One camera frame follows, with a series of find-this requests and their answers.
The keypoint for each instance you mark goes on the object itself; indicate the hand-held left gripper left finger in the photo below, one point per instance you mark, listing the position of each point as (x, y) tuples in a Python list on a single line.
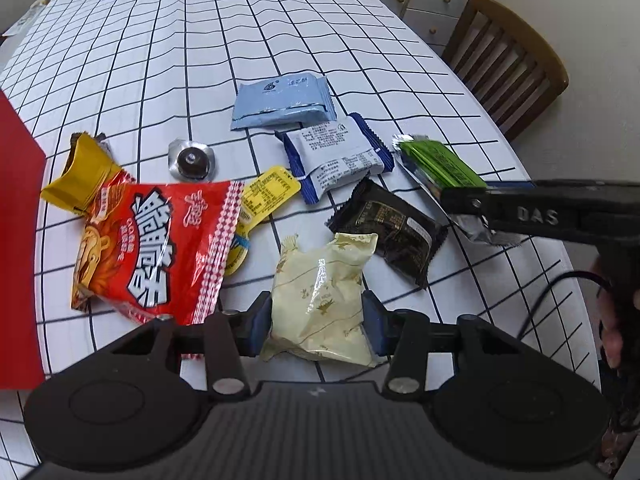
[(260, 322)]

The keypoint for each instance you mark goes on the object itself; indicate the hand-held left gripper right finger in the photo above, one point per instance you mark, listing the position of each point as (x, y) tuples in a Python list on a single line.
[(375, 327)]

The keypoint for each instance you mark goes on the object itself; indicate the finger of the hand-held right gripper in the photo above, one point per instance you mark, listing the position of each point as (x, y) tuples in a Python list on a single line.
[(462, 205)]

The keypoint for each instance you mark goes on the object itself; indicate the green snack packet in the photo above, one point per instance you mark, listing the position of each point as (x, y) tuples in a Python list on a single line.
[(440, 165)]

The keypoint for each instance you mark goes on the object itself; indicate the cream snack packet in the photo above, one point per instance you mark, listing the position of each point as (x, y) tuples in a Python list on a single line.
[(320, 300)]

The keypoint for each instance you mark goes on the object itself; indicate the black snack packet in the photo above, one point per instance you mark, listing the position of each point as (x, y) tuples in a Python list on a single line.
[(395, 230)]

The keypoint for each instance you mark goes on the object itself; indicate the small yellow label packet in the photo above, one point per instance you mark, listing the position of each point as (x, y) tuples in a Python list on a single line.
[(267, 192)]

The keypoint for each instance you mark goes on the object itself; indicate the red snack bag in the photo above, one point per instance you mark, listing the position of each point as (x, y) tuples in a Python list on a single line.
[(150, 250)]

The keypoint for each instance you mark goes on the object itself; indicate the white and blue snack packet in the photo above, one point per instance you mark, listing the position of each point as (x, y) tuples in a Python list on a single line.
[(335, 155)]

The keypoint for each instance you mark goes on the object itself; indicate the light blue snack packet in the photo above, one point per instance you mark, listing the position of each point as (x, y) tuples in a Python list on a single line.
[(280, 102)]

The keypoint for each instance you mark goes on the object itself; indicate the red cardboard box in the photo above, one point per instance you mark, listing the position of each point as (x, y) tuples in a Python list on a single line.
[(20, 260)]

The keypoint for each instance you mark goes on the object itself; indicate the person's right hand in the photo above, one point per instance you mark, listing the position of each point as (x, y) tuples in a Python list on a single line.
[(611, 325)]

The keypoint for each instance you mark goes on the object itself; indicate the wooden slat-back chair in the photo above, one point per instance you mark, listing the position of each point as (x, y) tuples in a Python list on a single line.
[(505, 60)]

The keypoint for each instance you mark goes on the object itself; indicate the grey drawer cabinet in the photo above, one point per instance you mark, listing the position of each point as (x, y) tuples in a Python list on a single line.
[(430, 5)]

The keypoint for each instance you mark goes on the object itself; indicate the white checked tablecloth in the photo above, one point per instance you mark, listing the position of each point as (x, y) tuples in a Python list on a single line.
[(350, 35)]

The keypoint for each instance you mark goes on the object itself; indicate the gold yellow snack packet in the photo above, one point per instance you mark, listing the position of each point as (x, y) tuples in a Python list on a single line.
[(82, 175)]

